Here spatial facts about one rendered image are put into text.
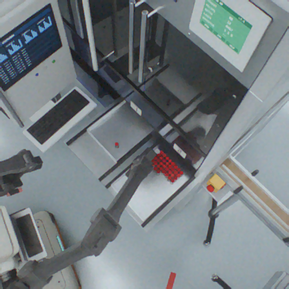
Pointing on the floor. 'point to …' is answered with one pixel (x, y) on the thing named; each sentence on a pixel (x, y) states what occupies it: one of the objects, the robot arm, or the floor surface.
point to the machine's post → (245, 112)
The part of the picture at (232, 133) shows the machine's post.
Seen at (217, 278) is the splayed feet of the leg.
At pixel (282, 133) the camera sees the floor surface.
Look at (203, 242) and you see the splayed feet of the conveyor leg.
